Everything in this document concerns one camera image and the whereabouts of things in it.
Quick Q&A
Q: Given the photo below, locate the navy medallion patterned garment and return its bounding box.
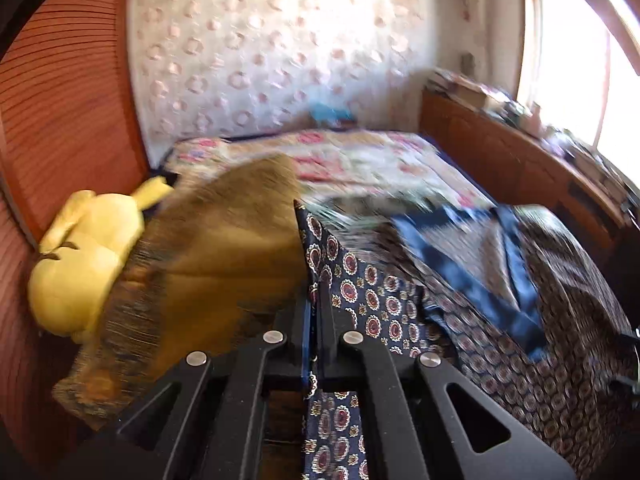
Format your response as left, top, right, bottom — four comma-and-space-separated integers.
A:
296, 206, 639, 479

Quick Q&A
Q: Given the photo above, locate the olive brown knitted cloth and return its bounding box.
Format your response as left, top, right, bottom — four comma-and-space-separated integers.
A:
52, 154, 307, 429

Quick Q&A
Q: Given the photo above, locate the yellow plush toy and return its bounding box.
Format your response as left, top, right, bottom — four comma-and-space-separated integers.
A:
27, 177, 172, 344

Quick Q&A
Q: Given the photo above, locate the floral bed blanket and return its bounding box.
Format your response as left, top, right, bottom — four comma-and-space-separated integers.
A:
164, 129, 494, 209

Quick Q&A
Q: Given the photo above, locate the wooden sideboard cabinet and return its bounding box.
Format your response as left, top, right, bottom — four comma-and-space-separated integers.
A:
420, 89, 639, 264

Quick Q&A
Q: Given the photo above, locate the teal object behind bed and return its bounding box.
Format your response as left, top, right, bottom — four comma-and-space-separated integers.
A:
309, 103, 357, 131

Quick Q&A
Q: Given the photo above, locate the cardboard box on sideboard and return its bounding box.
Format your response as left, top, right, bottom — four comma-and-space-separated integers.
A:
426, 68, 503, 110

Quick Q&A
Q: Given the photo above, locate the sheer circle patterned curtain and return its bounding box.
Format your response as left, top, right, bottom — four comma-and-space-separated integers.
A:
127, 0, 458, 165

